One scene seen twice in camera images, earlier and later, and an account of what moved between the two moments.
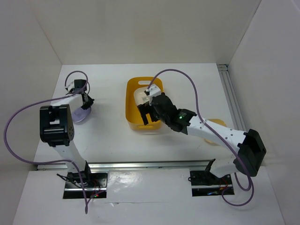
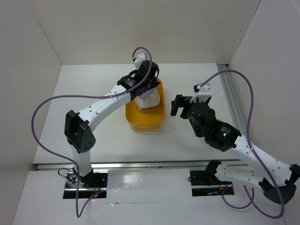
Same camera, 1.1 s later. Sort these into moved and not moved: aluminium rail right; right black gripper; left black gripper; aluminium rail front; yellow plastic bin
Moved: right black gripper; left black gripper
Not moved: yellow plastic bin; aluminium rail right; aluminium rail front
